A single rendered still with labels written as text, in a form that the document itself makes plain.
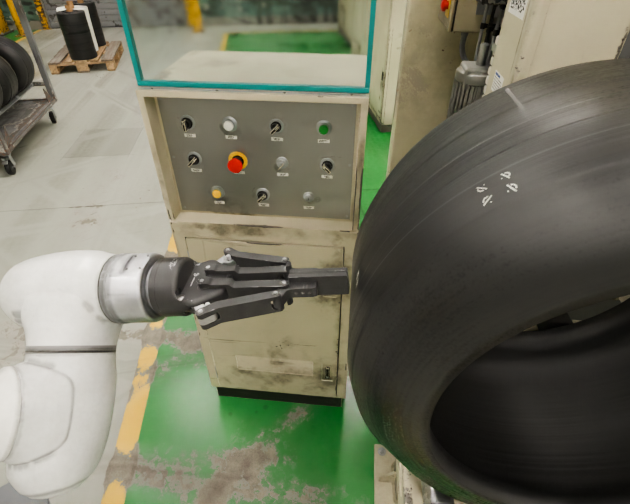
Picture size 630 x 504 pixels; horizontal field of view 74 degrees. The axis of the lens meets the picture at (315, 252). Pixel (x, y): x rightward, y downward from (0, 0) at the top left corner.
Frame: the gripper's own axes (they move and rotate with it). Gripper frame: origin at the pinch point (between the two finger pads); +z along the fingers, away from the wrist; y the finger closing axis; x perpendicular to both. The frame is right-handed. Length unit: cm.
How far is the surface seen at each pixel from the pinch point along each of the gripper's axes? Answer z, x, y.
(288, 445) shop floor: -32, 120, 42
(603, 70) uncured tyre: 29.5, -18.7, 8.2
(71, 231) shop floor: -193, 98, 168
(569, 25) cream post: 32.3, -19.3, 25.7
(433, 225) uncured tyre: 12.3, -11.1, -5.5
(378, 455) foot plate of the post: 2, 124, 41
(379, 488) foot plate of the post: 2, 124, 29
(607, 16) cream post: 36.6, -19.8, 25.7
